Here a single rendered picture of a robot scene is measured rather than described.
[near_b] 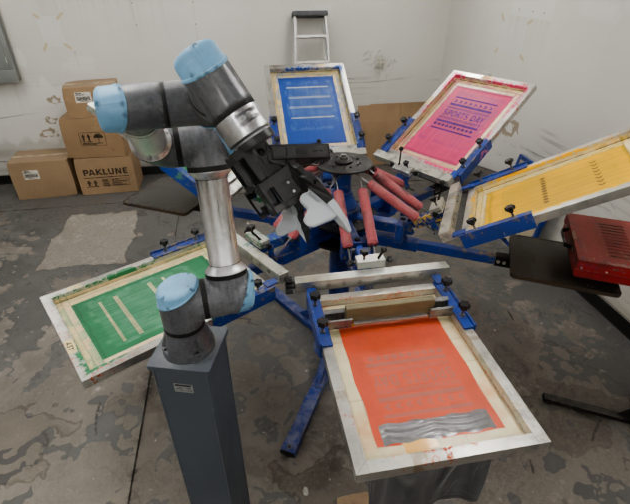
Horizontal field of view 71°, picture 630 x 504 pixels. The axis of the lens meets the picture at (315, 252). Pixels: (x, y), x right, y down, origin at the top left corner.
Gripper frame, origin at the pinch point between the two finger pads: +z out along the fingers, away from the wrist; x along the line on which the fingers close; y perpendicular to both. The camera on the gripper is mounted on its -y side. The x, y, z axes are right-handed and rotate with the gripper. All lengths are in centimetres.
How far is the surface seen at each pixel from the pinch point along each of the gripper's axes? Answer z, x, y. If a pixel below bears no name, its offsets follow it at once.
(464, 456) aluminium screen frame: 81, -31, -12
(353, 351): 57, -77, -21
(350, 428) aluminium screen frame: 61, -52, 4
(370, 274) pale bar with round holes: 46, -94, -54
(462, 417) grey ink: 82, -42, -24
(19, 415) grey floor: 21, -242, 106
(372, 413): 66, -56, -6
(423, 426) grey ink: 75, -45, -13
